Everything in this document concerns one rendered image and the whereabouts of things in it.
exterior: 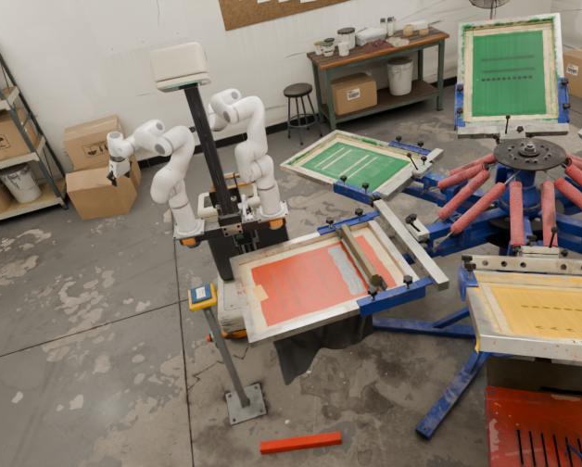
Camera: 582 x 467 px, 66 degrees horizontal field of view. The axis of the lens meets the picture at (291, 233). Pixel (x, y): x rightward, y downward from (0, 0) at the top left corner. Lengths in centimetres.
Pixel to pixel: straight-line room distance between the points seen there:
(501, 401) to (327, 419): 141
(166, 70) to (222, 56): 368
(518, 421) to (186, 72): 162
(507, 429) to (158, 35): 487
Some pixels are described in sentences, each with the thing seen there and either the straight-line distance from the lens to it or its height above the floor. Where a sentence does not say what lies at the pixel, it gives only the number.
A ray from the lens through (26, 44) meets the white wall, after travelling 562.
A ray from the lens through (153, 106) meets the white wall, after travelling 565.
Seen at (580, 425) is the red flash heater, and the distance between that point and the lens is 161.
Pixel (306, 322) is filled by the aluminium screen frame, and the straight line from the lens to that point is 192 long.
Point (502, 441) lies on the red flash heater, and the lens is 152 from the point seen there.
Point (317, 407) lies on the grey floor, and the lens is 285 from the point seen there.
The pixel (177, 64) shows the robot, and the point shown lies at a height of 198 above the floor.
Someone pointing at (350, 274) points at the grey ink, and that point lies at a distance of 214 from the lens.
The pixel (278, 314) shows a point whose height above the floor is 95.
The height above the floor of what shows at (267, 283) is 95.
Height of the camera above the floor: 243
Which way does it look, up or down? 37 degrees down
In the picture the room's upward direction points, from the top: 12 degrees counter-clockwise
